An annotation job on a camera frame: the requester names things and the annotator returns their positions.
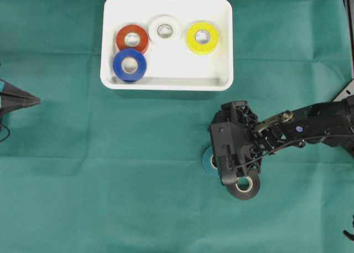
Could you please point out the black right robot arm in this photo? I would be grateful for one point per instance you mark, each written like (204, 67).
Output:
(330, 123)

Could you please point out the white tape roll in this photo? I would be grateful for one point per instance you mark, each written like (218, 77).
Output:
(164, 29)

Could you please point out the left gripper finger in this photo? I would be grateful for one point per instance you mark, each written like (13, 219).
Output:
(12, 105)
(10, 90)

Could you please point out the black tape roll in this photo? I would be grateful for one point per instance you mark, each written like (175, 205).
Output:
(246, 187)

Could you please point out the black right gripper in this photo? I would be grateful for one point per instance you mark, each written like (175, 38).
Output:
(258, 145)

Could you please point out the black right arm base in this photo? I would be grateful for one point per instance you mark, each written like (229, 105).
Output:
(346, 92)

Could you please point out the yellow tape roll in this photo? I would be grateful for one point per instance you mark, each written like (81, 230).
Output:
(202, 38)

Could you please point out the black frame post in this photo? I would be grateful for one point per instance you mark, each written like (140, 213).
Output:
(348, 5)

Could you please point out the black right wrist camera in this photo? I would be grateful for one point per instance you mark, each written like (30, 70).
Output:
(229, 148)

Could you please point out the green table cloth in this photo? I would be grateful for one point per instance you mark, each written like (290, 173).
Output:
(92, 169)

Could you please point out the teal green tape roll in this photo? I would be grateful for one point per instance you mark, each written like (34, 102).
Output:
(208, 162)

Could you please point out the white plastic tray case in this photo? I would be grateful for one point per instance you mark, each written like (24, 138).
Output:
(174, 66)

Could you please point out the black hook at edge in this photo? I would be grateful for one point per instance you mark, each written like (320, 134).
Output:
(348, 235)

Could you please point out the blue tape roll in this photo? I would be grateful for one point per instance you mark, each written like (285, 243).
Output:
(129, 65)

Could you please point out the red tape roll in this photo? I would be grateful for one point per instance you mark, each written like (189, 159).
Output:
(132, 37)

